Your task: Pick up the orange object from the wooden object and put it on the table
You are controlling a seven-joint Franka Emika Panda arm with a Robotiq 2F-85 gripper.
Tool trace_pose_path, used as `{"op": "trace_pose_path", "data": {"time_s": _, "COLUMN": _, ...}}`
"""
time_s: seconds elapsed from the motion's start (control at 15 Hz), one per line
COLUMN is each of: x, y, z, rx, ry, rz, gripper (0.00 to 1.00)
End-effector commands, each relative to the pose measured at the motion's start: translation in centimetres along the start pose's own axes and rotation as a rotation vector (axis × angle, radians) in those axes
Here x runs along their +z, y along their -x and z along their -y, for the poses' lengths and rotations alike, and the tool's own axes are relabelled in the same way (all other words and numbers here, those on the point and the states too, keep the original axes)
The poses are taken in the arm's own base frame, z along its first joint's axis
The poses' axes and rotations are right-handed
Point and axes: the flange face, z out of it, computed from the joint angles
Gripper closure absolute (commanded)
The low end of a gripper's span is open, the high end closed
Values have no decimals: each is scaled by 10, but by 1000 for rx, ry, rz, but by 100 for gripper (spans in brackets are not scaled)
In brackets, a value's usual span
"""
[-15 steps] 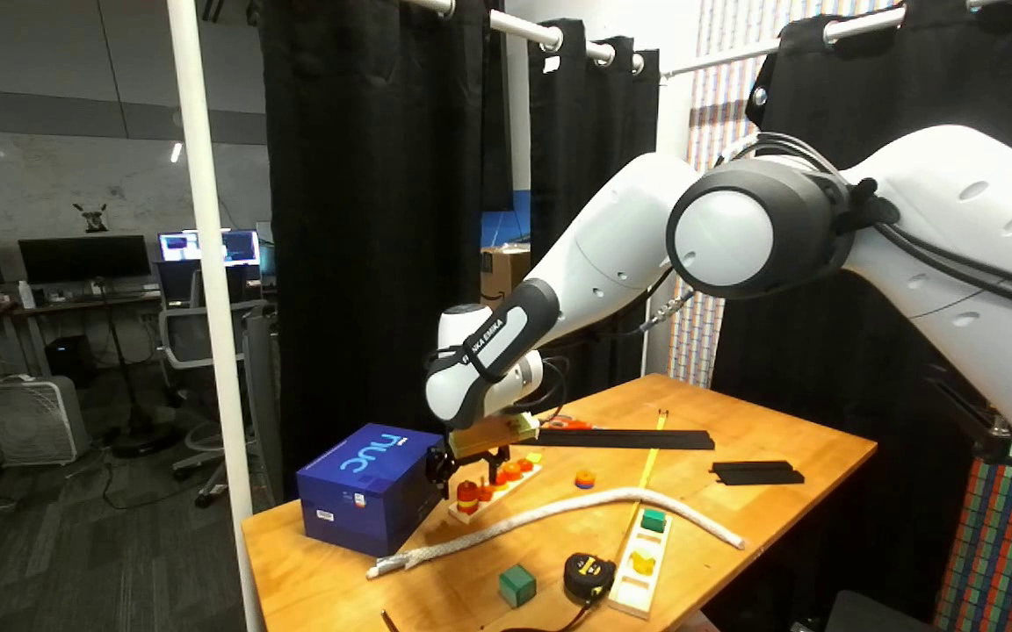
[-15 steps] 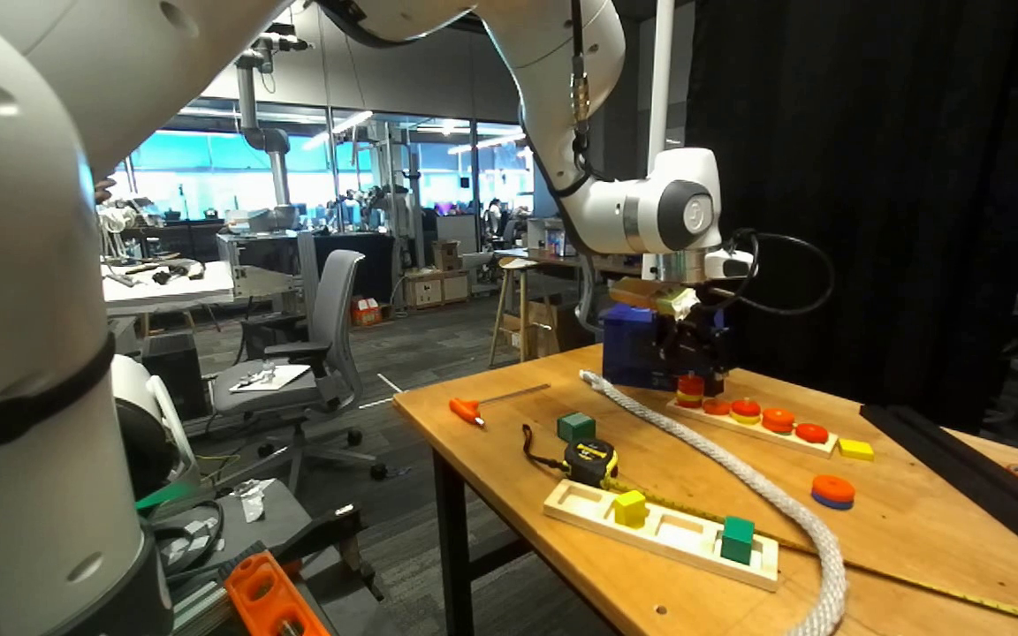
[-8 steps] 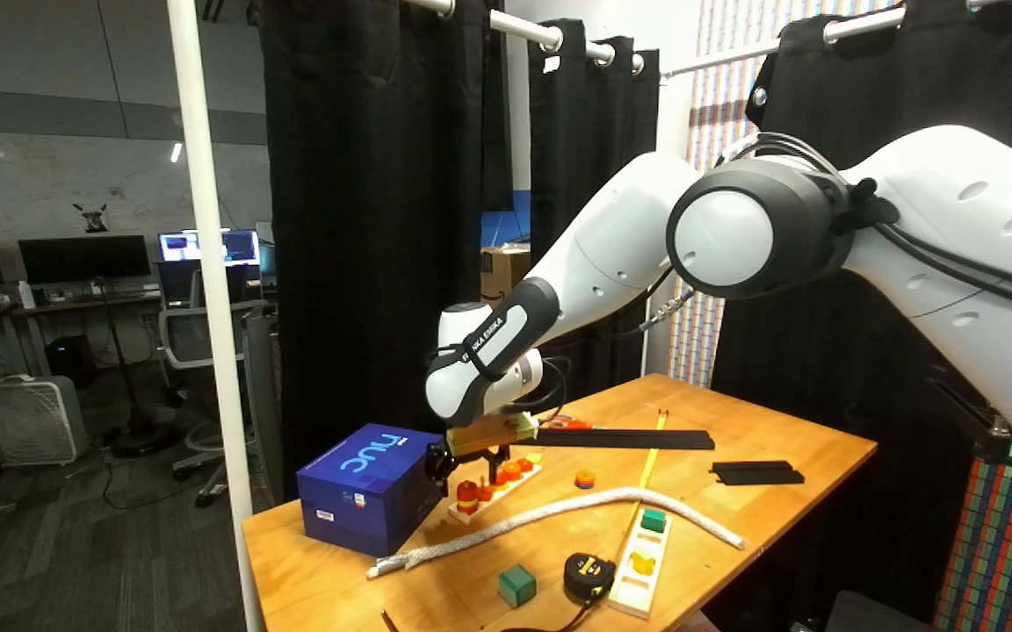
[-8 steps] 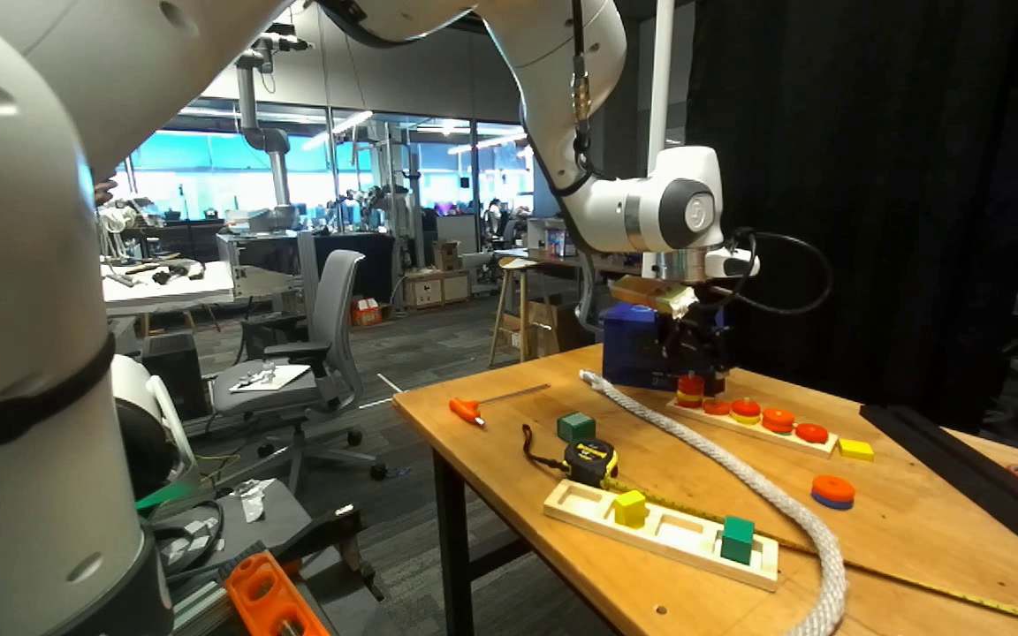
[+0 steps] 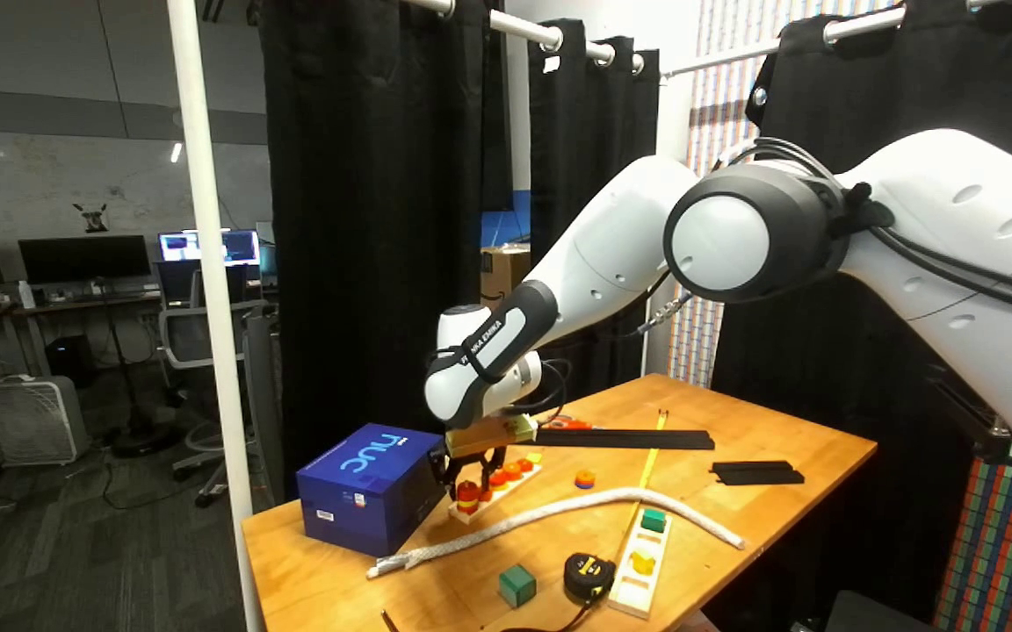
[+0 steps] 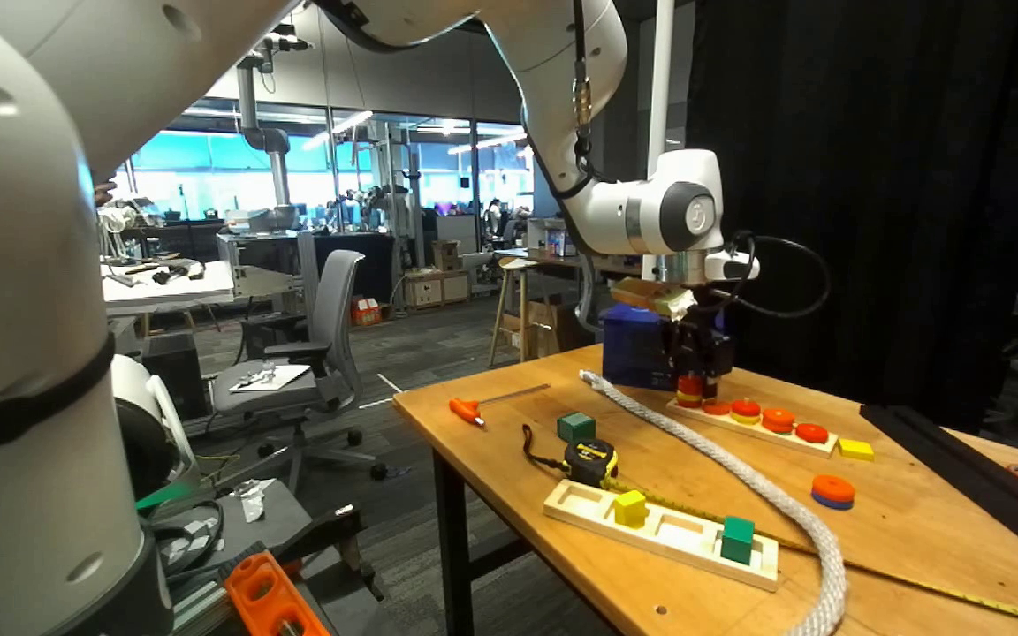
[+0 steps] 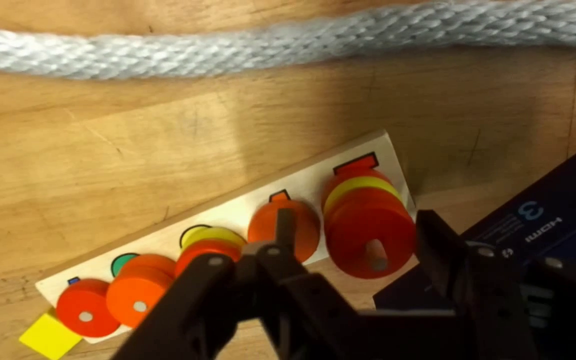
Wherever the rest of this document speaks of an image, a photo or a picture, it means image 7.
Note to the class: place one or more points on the medium orange disc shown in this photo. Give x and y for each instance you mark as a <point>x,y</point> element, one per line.
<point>304,231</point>

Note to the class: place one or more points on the large orange disc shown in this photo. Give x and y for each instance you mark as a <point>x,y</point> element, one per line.
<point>360,227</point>

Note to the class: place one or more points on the small yellow disc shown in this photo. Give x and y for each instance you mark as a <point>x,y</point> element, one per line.
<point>219,236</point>

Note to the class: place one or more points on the wooden board with pegs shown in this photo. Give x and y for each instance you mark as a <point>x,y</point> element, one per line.
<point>234,214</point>

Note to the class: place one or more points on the blue cardboard box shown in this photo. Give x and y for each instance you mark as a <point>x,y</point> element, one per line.
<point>569,200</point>

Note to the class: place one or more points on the large yellow disc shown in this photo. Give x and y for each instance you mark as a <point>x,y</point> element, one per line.
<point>360,184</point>

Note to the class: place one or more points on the small light orange disc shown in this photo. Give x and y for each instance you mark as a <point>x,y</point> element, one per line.
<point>138,293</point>

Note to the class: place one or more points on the small red-orange disc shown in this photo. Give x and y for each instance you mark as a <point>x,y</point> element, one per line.
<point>84,304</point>

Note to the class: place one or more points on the yellow square sticker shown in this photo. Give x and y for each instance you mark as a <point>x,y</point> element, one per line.
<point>48,336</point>

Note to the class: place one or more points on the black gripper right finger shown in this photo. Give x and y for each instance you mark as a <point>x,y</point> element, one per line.
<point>514,300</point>

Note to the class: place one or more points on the orange disc over yellow disc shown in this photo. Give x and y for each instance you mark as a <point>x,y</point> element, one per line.
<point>200,255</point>

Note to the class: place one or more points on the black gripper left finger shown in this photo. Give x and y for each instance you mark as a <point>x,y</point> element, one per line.
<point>234,300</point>

